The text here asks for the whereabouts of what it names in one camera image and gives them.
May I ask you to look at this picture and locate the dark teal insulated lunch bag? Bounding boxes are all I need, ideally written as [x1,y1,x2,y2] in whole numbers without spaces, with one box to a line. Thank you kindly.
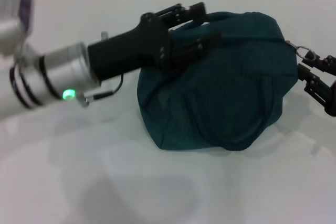
[137,10,299,152]

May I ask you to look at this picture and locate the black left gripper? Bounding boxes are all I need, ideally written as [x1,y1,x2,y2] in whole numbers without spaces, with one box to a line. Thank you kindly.
[87,2,223,82]

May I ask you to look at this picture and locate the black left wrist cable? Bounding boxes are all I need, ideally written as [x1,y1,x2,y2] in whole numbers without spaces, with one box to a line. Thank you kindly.
[83,73,125,108]

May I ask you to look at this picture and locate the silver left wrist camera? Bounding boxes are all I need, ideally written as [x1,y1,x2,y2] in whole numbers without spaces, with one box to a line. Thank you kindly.
[0,0,35,57]

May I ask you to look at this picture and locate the white zipper pull ring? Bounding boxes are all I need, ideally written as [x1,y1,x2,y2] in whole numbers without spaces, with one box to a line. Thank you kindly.
[285,39,316,61]

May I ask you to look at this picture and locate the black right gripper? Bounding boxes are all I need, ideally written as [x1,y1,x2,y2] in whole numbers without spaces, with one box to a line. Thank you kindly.
[297,52,336,118]

